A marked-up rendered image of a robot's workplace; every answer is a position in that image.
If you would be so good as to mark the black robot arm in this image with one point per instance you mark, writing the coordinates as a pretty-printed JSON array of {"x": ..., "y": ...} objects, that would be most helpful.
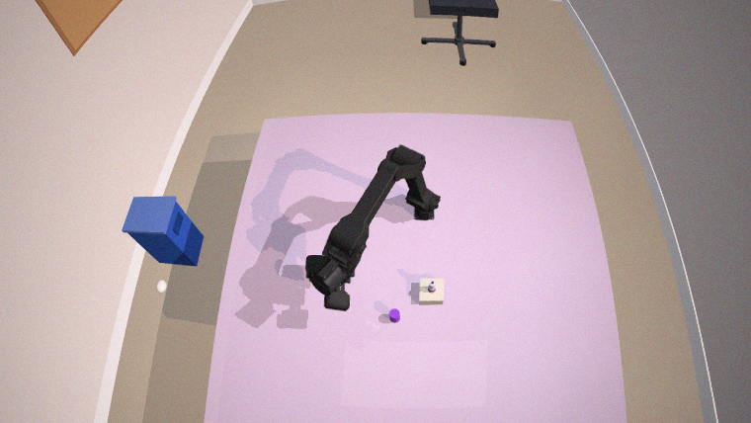
[{"x": 351, "y": 232}]

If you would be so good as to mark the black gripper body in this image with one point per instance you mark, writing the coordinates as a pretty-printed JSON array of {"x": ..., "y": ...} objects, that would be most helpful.
[{"x": 339, "y": 300}]

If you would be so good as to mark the beige block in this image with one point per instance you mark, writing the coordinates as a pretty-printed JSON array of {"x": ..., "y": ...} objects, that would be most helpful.
[{"x": 427, "y": 298}]

